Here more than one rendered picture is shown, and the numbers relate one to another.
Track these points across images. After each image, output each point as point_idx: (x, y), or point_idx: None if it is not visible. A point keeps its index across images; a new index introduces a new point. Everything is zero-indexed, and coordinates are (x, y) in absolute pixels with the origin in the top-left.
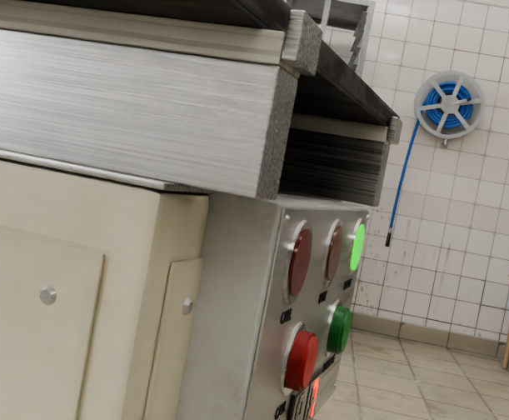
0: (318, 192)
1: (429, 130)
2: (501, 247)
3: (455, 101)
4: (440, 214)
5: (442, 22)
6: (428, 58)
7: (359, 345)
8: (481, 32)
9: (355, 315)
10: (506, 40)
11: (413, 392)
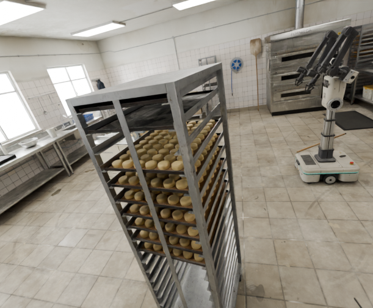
0: None
1: (234, 71)
2: (254, 88)
3: (237, 63)
4: (240, 85)
5: (231, 47)
6: (230, 55)
7: (231, 115)
8: (239, 46)
9: (230, 109)
10: (245, 46)
11: (238, 122)
